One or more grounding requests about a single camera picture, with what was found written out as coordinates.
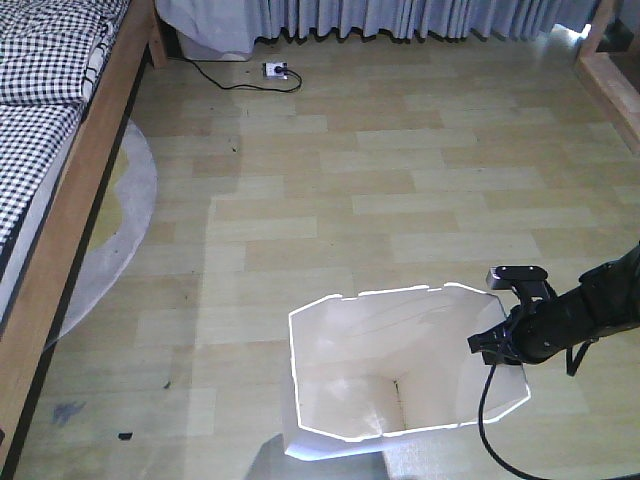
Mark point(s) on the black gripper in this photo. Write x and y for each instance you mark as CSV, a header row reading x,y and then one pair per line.
x,y
504,343

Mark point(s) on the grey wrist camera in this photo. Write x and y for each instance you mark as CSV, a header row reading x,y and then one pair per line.
x,y
528,283

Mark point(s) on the white floor power socket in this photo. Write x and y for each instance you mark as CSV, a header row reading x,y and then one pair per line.
x,y
275,70

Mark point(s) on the white pleated curtain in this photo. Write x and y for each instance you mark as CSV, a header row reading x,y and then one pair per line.
x,y
234,26

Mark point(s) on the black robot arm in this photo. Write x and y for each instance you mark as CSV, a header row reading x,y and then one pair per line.
x,y
605,302

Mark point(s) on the white plastic trash bin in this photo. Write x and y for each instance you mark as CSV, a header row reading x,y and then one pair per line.
x,y
389,367

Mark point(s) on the wooden furniture leg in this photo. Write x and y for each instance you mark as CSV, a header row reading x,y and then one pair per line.
x,y
607,76

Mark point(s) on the grey round rug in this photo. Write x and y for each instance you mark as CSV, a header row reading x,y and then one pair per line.
x,y
121,224

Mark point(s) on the black white checkered bedding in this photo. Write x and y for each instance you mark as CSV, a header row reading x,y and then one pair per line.
x,y
52,54

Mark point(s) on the wooden bed frame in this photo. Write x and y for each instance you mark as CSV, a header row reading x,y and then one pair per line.
x,y
43,294

